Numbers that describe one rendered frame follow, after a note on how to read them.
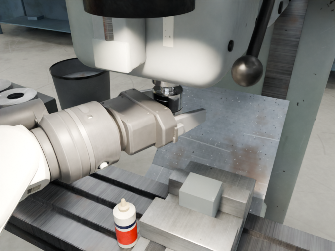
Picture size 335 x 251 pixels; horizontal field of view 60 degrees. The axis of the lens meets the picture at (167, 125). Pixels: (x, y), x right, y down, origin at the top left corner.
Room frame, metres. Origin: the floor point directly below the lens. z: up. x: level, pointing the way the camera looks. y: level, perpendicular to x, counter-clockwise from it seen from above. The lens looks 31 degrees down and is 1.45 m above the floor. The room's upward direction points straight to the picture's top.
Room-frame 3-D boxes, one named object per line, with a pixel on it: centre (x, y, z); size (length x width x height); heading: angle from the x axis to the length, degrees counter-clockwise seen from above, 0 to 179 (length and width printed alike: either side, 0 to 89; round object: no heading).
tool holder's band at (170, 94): (0.39, 0.00, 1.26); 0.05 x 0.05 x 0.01
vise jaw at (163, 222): (0.32, -0.03, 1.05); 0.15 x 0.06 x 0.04; 64
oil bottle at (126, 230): (0.37, 0.08, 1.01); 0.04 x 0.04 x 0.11
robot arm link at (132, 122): (0.34, 0.07, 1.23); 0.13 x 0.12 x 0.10; 39
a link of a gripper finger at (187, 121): (0.35, -0.03, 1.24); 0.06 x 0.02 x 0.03; 129
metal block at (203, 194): (0.37, -0.06, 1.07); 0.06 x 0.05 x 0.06; 64
